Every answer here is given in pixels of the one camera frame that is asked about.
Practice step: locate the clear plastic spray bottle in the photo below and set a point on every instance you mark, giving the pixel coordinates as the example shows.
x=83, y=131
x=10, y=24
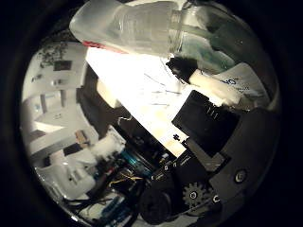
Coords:
x=142, y=28

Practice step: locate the white cloth with blue print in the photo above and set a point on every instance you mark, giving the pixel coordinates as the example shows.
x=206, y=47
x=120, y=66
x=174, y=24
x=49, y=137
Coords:
x=243, y=80

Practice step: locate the white shelf unit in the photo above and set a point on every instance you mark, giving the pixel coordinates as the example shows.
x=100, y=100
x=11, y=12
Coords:
x=53, y=104

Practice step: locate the dark leafy plant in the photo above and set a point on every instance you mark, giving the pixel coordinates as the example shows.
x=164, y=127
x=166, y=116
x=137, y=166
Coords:
x=53, y=53

